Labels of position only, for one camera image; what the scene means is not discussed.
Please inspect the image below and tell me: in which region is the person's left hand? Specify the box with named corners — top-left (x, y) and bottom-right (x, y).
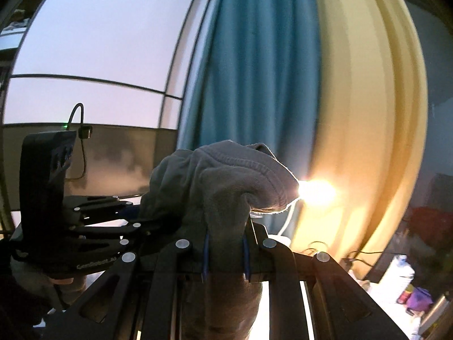
top-left (10, 255), bottom-right (88, 309)

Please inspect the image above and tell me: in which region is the pink and yellow container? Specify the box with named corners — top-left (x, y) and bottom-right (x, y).
top-left (396, 283), bottom-right (415, 305)

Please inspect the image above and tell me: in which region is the white plastic basket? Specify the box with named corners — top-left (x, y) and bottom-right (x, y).
top-left (380, 255), bottom-right (417, 292)

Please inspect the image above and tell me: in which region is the dark red cloth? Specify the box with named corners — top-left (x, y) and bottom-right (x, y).
top-left (406, 205), bottom-right (453, 242)

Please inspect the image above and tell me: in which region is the purple pouch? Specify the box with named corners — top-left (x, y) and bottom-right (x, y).
top-left (407, 286), bottom-right (434, 313)

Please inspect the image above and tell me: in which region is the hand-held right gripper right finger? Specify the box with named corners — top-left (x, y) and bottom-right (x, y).
top-left (242, 224), bottom-right (408, 340)

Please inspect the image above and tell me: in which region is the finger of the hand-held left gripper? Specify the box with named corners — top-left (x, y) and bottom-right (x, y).
top-left (65, 195), bottom-right (143, 221)
top-left (76, 219), bottom-right (185, 253)

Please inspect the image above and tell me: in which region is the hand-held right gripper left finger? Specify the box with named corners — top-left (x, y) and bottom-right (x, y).
top-left (53, 233), bottom-right (213, 340)

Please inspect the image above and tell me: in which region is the blue curtain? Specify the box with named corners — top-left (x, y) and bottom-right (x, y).
top-left (176, 0), bottom-right (325, 242)

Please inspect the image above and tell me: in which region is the dark grey t-shirt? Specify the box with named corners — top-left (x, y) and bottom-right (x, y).
top-left (138, 140), bottom-right (301, 340)

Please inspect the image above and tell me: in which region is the black usb cable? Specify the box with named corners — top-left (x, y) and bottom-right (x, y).
top-left (65, 102), bottom-right (93, 181)

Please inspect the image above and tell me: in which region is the yellow curtain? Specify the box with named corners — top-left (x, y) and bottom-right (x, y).
top-left (293, 0), bottom-right (431, 284)

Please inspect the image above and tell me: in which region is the black charger cable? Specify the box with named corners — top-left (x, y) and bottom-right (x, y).
top-left (344, 249), bottom-right (385, 267)
top-left (304, 241), bottom-right (332, 256)

